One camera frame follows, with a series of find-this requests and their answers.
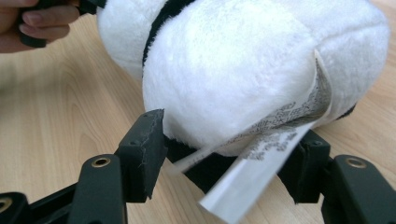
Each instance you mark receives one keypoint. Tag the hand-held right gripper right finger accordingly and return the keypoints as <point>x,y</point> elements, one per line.
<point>306,168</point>

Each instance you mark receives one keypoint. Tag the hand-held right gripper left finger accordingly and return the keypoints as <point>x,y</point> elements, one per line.
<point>141,155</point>

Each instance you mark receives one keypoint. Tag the panda plush toy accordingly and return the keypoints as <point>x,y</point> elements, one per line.
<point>233,68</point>

